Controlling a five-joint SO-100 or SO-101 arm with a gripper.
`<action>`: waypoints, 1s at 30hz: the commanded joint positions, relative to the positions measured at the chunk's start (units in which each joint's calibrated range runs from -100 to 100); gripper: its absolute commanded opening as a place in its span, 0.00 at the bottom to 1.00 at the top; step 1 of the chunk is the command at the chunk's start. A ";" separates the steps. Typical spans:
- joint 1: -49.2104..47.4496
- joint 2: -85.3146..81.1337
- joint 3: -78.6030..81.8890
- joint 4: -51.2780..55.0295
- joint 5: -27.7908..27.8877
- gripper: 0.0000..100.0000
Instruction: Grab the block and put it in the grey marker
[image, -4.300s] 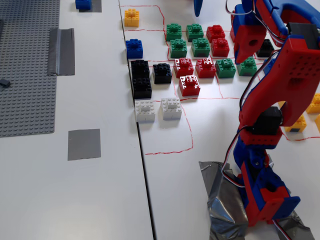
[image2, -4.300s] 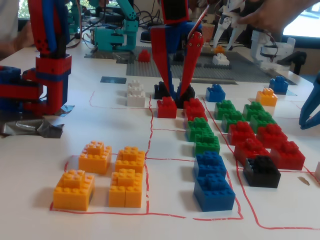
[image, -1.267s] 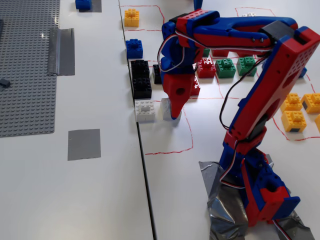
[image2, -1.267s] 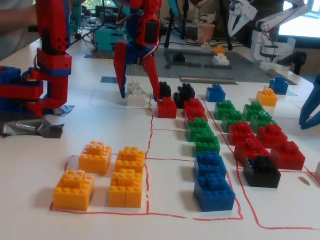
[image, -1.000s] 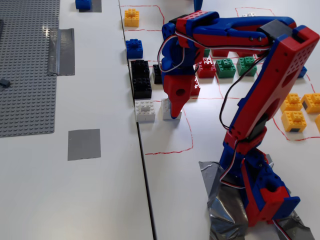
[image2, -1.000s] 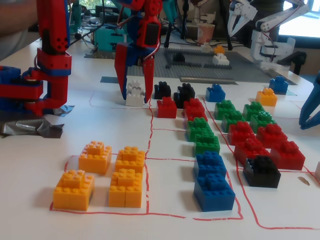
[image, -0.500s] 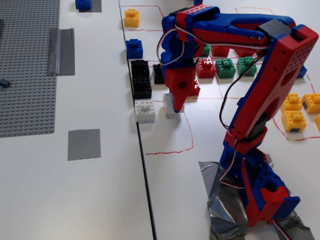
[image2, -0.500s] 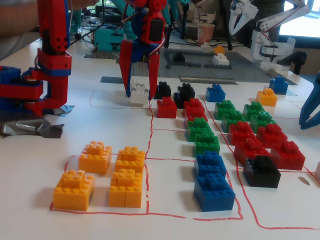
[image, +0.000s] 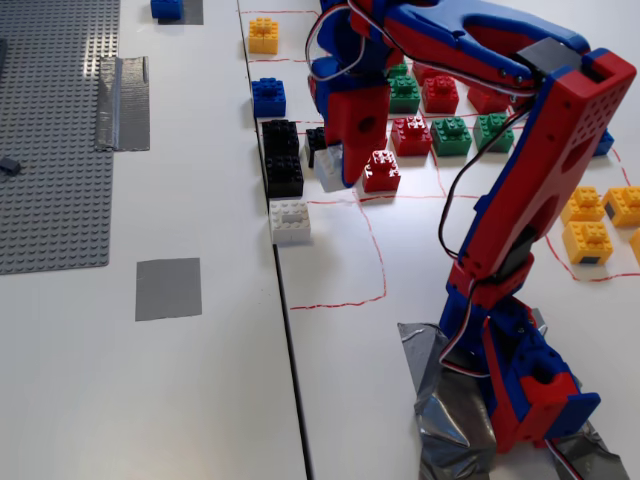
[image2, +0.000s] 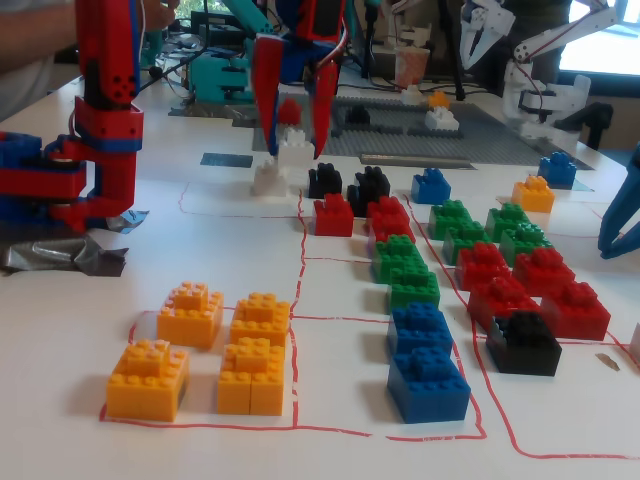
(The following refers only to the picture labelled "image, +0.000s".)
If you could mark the red and blue gripper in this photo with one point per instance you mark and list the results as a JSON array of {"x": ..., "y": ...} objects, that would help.
[{"x": 361, "y": 125}]

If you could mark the white lego block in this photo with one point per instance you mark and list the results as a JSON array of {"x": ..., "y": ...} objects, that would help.
[
  {"x": 330, "y": 170},
  {"x": 290, "y": 223}
]

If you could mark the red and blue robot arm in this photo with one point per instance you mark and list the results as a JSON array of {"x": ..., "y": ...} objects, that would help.
[{"x": 565, "y": 150}]

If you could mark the black lego block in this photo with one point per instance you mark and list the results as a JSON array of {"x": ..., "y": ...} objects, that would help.
[
  {"x": 284, "y": 176},
  {"x": 280, "y": 137},
  {"x": 315, "y": 140}
]

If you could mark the red lego block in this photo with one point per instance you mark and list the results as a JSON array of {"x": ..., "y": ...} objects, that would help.
[
  {"x": 425, "y": 74},
  {"x": 382, "y": 175},
  {"x": 440, "y": 95},
  {"x": 487, "y": 100},
  {"x": 411, "y": 136}
]

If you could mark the green lego block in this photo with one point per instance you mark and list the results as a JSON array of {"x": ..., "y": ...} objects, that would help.
[
  {"x": 404, "y": 95},
  {"x": 398, "y": 71},
  {"x": 451, "y": 137},
  {"x": 494, "y": 134}
]

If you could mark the blue lego block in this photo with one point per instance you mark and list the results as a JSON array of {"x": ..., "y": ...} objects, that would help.
[
  {"x": 269, "y": 99},
  {"x": 166, "y": 9},
  {"x": 604, "y": 144}
]

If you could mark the yellow lego block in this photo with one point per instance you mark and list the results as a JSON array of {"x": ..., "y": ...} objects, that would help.
[
  {"x": 582, "y": 205},
  {"x": 635, "y": 242},
  {"x": 625, "y": 206},
  {"x": 263, "y": 37},
  {"x": 587, "y": 245}
]

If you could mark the grey tape square marker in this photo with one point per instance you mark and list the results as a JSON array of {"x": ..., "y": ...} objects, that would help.
[
  {"x": 168, "y": 289},
  {"x": 194, "y": 12}
]

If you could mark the grey lego baseplate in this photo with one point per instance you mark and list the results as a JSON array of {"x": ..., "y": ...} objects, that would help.
[{"x": 50, "y": 150}]

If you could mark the small dark grey piece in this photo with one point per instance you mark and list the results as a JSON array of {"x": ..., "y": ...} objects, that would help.
[{"x": 10, "y": 166}]

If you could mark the grey duct tape strip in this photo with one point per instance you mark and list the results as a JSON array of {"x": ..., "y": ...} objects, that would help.
[{"x": 125, "y": 105}]

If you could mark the silver duct tape patch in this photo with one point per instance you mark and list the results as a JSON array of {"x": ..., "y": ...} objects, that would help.
[{"x": 450, "y": 400}]

